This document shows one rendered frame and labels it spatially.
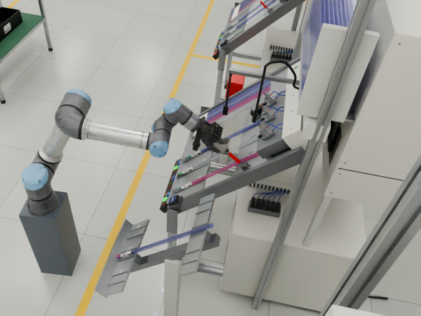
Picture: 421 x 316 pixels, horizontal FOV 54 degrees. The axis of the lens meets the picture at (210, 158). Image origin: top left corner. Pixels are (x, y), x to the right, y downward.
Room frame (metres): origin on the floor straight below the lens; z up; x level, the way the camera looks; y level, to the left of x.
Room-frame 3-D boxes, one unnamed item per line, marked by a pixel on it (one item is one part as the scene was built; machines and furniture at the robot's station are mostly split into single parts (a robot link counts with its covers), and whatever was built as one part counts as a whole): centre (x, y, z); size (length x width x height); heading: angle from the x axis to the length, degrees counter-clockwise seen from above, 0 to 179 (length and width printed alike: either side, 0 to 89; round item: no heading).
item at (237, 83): (2.22, -0.10, 0.39); 0.24 x 0.24 x 0.78; 85
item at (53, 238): (1.23, 0.81, 0.27); 0.18 x 0.18 x 0.55; 0
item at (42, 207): (1.23, 0.81, 0.60); 0.15 x 0.15 x 0.10
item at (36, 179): (1.24, 0.81, 0.72); 0.13 x 0.12 x 0.14; 1
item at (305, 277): (1.46, -0.50, 0.31); 0.70 x 0.65 x 0.62; 175
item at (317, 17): (1.41, -0.37, 1.52); 0.51 x 0.13 x 0.27; 175
